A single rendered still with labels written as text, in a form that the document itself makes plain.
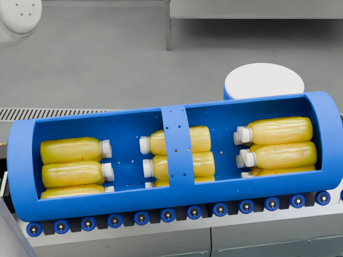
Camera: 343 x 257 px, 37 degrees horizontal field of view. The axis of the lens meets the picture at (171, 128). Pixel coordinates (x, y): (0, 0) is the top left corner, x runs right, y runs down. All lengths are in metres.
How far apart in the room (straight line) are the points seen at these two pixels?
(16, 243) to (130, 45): 3.58
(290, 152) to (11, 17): 0.97
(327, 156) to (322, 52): 2.79
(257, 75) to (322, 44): 2.41
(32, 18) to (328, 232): 1.19
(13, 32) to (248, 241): 1.09
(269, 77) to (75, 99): 2.02
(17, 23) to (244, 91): 1.26
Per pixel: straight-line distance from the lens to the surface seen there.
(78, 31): 4.50
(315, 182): 1.43
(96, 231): 1.48
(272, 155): 1.40
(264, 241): 1.56
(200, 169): 1.37
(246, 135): 1.41
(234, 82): 1.83
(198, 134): 1.37
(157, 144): 1.37
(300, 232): 1.58
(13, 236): 0.68
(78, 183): 1.46
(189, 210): 1.45
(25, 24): 0.63
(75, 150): 1.44
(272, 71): 1.90
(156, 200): 1.36
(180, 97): 3.54
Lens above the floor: 2.05
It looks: 39 degrees down
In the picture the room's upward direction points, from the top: 3 degrees counter-clockwise
